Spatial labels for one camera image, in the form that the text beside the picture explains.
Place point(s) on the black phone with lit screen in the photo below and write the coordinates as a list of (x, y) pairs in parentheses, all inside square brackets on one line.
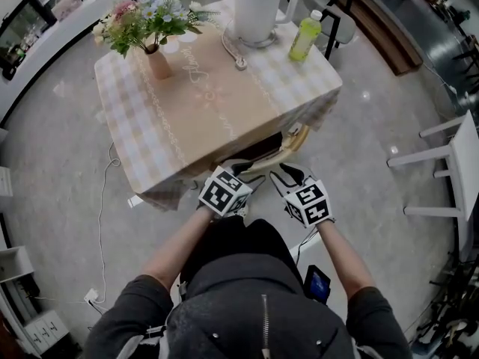
[(317, 284)]

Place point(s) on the wooden chair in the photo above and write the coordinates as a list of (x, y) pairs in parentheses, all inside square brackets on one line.
[(292, 148)]

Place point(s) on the person's dark grey jacket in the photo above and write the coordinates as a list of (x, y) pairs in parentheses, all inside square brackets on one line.
[(243, 320)]

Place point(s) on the black framed window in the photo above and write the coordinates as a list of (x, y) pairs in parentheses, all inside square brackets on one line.
[(18, 21)]

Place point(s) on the person's left forearm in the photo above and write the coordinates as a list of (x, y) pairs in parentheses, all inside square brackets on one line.
[(172, 253)]

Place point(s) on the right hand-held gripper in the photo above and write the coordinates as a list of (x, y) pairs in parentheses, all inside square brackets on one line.
[(308, 204)]

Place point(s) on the white basket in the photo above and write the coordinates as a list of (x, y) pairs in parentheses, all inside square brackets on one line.
[(67, 4)]

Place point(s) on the white window ledge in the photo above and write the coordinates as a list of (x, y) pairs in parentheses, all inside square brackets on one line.
[(56, 39)]

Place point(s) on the grey chair with black legs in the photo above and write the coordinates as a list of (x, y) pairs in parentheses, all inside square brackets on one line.
[(337, 24)]

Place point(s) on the white side table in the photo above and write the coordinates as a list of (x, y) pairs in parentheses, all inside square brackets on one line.
[(464, 155)]

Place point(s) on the pink flower vase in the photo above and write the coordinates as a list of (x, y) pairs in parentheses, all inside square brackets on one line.
[(159, 64)]

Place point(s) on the checked beige tablecloth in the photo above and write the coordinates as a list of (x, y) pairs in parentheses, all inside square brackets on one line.
[(209, 107)]

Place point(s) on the white power strip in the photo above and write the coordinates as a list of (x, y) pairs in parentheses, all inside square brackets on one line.
[(91, 295)]

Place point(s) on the green drink bottle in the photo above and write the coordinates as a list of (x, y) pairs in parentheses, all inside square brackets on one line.
[(304, 39)]

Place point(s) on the white electric kettle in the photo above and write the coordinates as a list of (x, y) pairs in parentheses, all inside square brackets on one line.
[(258, 6)]

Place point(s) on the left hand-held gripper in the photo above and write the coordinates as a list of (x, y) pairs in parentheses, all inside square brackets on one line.
[(224, 193)]

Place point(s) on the wooden platform step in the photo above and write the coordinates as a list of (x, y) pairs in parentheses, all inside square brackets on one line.
[(389, 36)]

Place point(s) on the table with checkered cloth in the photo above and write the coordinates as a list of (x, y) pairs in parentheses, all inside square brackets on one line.
[(134, 202)]

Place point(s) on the mixed flower bouquet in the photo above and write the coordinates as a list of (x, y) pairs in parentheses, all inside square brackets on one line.
[(149, 17)]

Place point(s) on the person's right forearm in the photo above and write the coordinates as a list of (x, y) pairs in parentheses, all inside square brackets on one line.
[(344, 260)]

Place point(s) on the white open shelf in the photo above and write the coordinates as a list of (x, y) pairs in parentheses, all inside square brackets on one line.
[(15, 264)]

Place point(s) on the person's dark trousers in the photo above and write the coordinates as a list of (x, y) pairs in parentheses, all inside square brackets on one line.
[(239, 245)]

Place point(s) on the white drawer cabinet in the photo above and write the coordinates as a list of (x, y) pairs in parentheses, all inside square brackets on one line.
[(5, 185)]

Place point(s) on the white labelled drawer unit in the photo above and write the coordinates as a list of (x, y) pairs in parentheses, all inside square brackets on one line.
[(46, 331)]

